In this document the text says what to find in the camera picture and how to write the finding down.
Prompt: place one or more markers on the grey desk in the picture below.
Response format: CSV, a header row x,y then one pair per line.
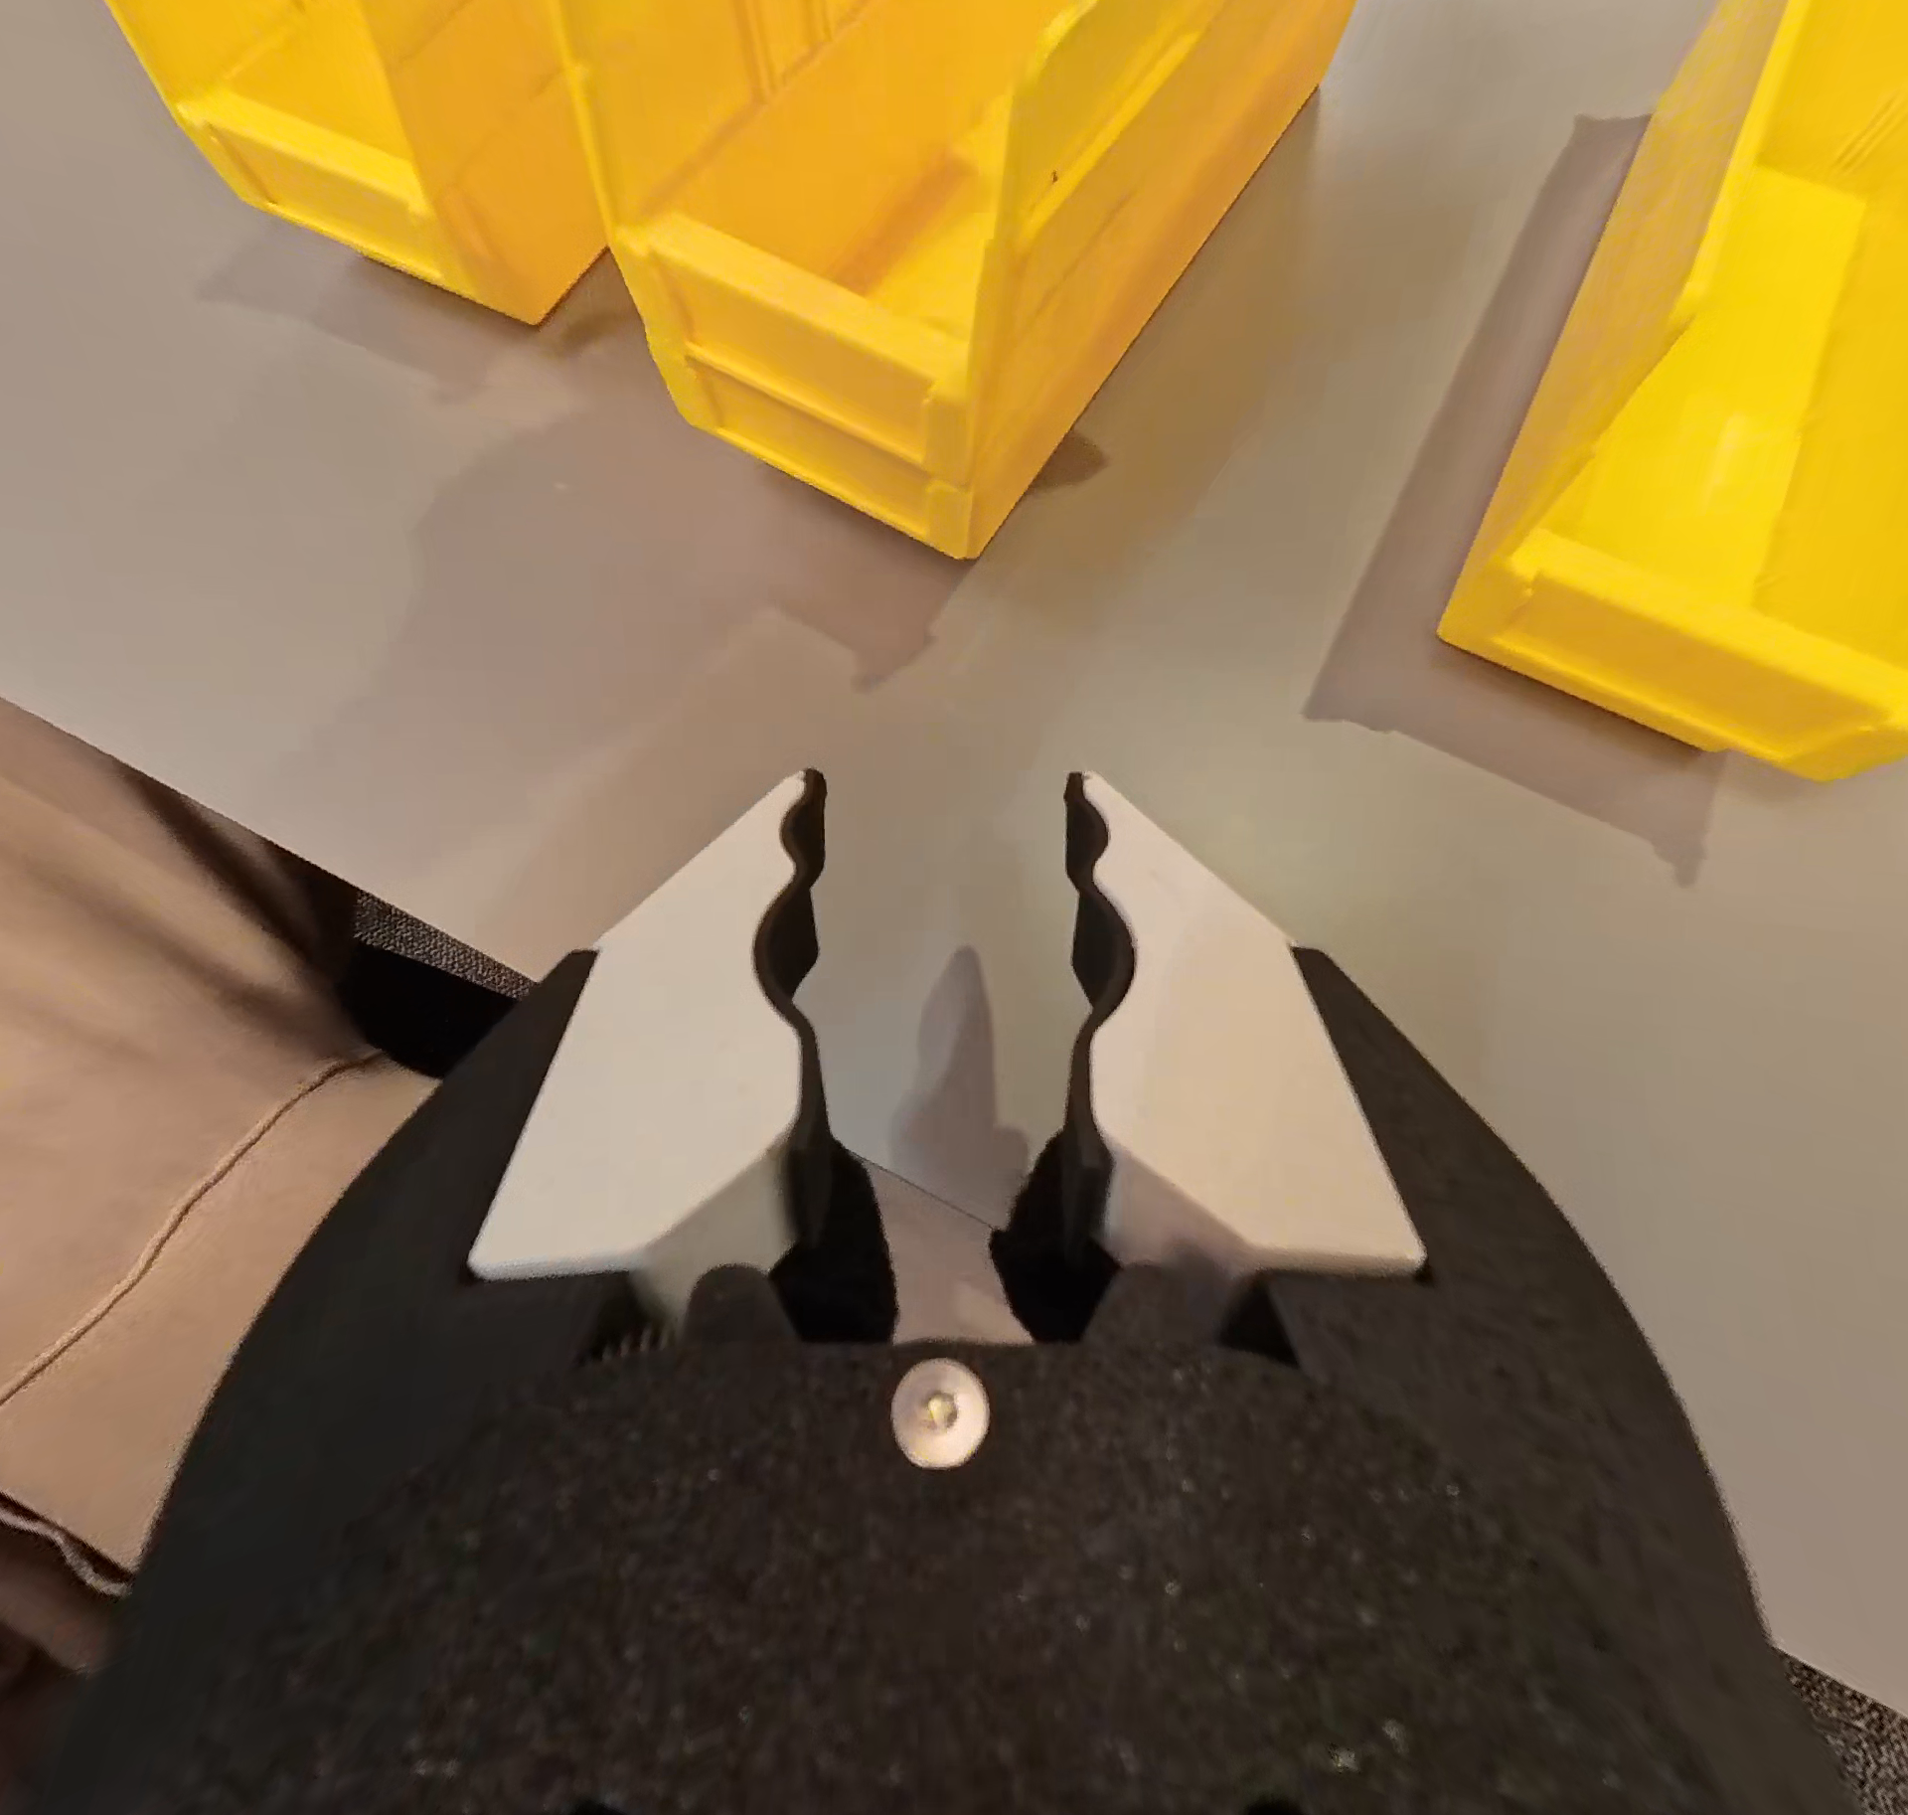
x,y
447,577

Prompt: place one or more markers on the yellow plastic bin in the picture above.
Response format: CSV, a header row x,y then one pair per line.
x,y
491,174
1715,503
834,465
834,131

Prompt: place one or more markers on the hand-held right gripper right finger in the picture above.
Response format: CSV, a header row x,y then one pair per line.
x,y
1250,1100

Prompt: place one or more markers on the black mesh chair seat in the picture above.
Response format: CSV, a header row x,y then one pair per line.
x,y
433,997

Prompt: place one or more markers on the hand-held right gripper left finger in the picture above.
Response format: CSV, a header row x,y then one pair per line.
x,y
641,1100

